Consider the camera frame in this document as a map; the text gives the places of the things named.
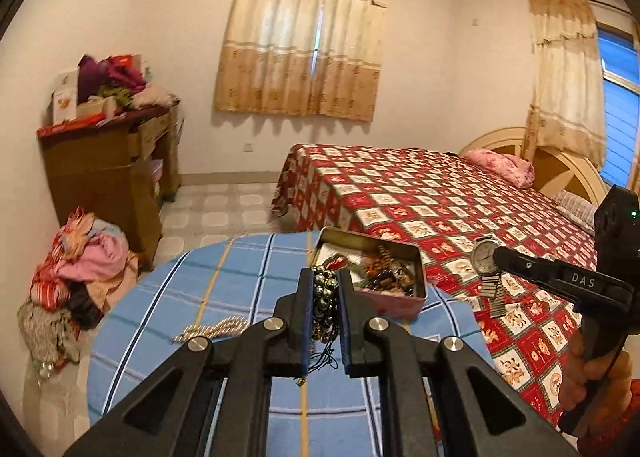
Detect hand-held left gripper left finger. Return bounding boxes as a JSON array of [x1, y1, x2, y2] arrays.
[[62, 267, 316, 457]]

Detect grey striped pillow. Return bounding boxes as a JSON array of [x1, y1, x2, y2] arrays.
[[550, 189, 598, 237]]

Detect cream wooden headboard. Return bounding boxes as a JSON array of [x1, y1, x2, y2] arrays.
[[459, 126, 613, 208]]

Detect pile of pink clothes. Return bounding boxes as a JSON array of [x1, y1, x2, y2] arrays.
[[17, 207, 141, 363]]

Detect dark blue bead bracelet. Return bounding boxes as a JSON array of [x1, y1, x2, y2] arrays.
[[367, 273, 416, 297]]

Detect white printed papers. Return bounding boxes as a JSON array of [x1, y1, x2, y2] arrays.
[[320, 243, 352, 264]]

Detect white printed box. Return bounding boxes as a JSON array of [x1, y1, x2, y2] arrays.
[[52, 72, 81, 124]]

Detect dark pearl bead necklace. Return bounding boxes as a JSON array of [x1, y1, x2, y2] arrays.
[[295, 264, 343, 388]]

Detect person's right hand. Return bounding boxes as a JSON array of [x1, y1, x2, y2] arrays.
[[557, 332, 635, 440]]

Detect brown wooden desk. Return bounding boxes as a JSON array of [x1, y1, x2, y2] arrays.
[[36, 104, 182, 272]]

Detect beige patterned curtain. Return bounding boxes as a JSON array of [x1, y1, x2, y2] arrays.
[[522, 0, 608, 170], [213, 0, 396, 124]]

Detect window with blue panes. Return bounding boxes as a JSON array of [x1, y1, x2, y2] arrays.
[[597, 22, 640, 185]]

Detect silver wristwatch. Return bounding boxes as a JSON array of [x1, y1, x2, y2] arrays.
[[472, 234, 507, 319]]

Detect pink plastic storage box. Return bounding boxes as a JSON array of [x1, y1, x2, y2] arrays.
[[150, 159, 165, 198]]

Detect blue checked tablecloth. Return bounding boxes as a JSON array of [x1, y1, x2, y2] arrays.
[[87, 232, 496, 457]]

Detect pink metal tin box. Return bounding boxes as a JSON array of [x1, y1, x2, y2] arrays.
[[314, 226, 428, 320]]

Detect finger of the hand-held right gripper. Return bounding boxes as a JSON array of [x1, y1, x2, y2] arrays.
[[492, 246, 633, 310]]

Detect gold bead necklace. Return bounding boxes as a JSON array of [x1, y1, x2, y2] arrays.
[[171, 315, 249, 344]]

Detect pile of purple clothes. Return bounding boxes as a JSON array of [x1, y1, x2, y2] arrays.
[[77, 54, 173, 110]]

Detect bed with red quilt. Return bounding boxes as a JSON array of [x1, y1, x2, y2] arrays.
[[272, 143, 616, 438]]

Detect brown wooden bead necklace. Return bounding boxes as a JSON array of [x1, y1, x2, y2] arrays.
[[362, 256, 401, 279]]

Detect pink floral pillow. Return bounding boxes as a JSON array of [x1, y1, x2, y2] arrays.
[[465, 148, 536, 189]]

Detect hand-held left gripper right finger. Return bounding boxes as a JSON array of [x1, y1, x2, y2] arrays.
[[336, 268, 583, 457]]

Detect person's right forearm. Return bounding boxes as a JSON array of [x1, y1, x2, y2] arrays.
[[592, 387, 640, 457]]

